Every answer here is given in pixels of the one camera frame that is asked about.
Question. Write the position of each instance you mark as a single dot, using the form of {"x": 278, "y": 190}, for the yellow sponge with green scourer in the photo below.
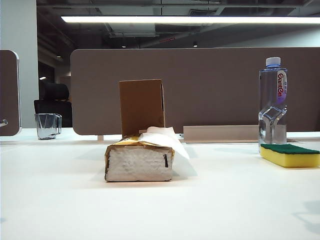
{"x": 290, "y": 158}

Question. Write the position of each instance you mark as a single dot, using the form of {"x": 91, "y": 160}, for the clear plastic water bottle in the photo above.
{"x": 268, "y": 87}

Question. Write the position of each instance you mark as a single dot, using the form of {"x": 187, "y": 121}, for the brown cardboard box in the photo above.
{"x": 141, "y": 105}

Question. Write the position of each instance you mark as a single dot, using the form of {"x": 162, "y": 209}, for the gold tissue pack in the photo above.
{"x": 137, "y": 165}

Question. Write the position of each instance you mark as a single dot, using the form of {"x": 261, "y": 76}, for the wide brown desk partition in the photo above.
{"x": 200, "y": 87}

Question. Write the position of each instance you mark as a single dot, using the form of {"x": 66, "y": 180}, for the red ceiling sign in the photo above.
{"x": 167, "y": 40}

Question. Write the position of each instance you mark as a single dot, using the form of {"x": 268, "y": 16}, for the black ceiling spotlight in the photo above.
{"x": 195, "y": 44}

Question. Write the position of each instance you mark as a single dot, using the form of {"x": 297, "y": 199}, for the long ceiling light strip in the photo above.
{"x": 175, "y": 19}

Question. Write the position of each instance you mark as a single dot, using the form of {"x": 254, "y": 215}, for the black office chair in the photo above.
{"x": 55, "y": 92}

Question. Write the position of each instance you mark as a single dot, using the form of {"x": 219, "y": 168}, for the clear plastic measuring cup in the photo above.
{"x": 47, "y": 127}

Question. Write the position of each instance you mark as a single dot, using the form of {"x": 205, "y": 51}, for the ceiling air vent grille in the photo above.
{"x": 199, "y": 11}

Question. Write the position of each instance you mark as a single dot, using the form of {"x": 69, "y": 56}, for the narrow brown desk partition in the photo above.
{"x": 8, "y": 95}

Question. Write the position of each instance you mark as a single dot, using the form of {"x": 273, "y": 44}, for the silver partition bolt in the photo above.
{"x": 3, "y": 122}

